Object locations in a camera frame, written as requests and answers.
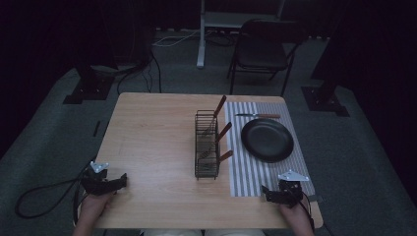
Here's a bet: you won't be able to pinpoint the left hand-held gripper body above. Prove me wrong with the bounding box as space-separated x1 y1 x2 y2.
80 160 123 197

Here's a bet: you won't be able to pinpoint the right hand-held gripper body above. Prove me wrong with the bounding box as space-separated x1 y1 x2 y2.
276 169 311 209

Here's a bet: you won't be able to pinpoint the person's left hand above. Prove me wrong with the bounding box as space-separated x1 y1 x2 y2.
79 191 118 227

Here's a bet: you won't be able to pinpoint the person's right hand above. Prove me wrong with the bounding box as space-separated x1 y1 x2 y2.
279 196 313 230

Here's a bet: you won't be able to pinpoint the grey white striped placemat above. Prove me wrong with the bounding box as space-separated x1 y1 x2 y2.
223 101 316 198

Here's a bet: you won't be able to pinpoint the black plate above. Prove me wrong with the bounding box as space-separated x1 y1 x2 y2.
240 118 295 164

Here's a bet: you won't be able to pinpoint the person's legs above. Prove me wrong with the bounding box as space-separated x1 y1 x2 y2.
140 228 268 236

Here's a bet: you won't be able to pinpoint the black stand base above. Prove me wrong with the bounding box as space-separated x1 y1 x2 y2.
301 78 351 118
62 64 116 105

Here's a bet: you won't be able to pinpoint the black folding chair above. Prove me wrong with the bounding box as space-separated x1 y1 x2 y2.
226 18 309 97

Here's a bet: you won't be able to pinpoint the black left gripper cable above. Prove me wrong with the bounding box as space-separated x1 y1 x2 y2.
14 158 96 219

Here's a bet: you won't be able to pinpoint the wooden-handled utensil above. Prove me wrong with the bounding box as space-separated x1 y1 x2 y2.
198 122 233 160
200 149 234 169
201 94 228 137

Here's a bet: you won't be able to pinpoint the black wire cutlery rack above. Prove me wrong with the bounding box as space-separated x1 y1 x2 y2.
194 109 221 181

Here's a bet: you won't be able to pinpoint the wooden-handled knife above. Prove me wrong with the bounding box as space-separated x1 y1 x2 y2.
235 112 282 119

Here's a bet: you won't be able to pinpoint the black floor cables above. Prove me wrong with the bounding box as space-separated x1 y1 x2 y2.
115 48 163 96

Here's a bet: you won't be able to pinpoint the white floor cable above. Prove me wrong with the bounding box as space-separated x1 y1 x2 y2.
151 29 214 48

